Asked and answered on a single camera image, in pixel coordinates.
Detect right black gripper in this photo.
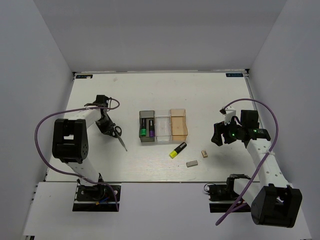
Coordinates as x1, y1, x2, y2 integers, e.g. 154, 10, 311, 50
211, 116, 245, 146

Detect black handled scissors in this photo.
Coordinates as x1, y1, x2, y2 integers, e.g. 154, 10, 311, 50
113, 125, 128, 152

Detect small tan eraser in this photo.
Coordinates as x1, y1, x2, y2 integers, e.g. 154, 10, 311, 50
201, 150, 208, 158

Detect green cap highlighter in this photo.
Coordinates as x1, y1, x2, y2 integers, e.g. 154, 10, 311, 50
140, 118, 147, 137

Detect grey white eraser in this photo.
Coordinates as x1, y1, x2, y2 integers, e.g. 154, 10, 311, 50
186, 160, 199, 168

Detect purple cap highlighter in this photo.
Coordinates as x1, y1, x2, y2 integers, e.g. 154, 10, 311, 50
149, 119, 155, 138

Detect yellow cap highlighter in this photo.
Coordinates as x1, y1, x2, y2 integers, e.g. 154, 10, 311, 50
169, 142, 187, 159

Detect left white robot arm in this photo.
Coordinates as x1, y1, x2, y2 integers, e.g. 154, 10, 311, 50
52, 95, 118, 200

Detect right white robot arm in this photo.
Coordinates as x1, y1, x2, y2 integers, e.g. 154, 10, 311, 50
204, 107, 303, 228

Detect amber plastic bin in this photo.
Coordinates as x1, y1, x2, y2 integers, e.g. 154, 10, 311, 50
170, 108, 188, 142

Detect smoky grey plastic bin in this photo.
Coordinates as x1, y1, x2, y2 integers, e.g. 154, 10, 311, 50
139, 110, 156, 143

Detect clear plastic bin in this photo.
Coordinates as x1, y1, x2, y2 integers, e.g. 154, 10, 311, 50
154, 109, 172, 144

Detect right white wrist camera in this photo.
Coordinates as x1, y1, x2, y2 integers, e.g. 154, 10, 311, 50
220, 106, 236, 126

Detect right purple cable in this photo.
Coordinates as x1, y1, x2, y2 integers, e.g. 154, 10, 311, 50
215, 98, 280, 227

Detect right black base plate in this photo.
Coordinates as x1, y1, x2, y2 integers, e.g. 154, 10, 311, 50
203, 183, 239, 213

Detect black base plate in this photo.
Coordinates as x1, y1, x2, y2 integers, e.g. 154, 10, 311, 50
203, 183, 239, 213
72, 184, 122, 213

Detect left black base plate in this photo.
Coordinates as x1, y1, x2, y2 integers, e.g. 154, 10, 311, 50
72, 184, 122, 213

